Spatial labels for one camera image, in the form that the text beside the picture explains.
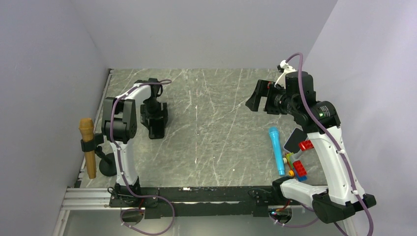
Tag red toy brick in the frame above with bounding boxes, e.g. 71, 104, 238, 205
298, 140, 314, 151

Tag aluminium table edge rail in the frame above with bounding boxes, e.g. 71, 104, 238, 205
73, 68, 114, 188

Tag blue toy microphone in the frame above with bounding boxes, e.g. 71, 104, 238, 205
268, 127, 286, 176

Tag colourful toy piece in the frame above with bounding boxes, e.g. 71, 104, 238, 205
283, 152, 296, 177

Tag aluminium front frame rail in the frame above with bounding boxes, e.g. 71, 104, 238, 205
52, 187, 113, 236

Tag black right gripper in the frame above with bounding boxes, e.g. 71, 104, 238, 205
245, 79, 298, 115

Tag lilac cased smartphone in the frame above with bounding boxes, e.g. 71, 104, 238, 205
283, 128, 307, 154

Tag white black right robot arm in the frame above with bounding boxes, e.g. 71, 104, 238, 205
246, 72, 377, 224

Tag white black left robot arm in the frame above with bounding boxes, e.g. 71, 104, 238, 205
101, 78, 172, 207

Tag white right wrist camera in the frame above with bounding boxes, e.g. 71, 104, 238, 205
277, 60, 297, 76

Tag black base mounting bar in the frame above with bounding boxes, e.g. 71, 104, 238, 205
107, 186, 301, 219

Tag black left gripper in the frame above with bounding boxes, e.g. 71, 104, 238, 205
141, 98, 168, 130

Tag red blue toy bricks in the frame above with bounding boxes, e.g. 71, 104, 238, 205
293, 160, 307, 181

